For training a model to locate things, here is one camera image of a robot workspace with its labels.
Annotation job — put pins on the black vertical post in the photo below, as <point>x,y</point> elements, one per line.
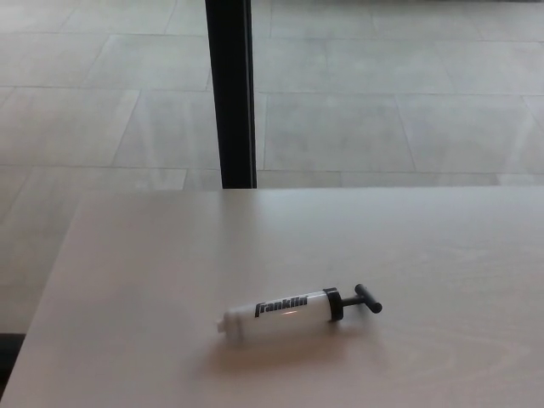
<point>231,85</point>

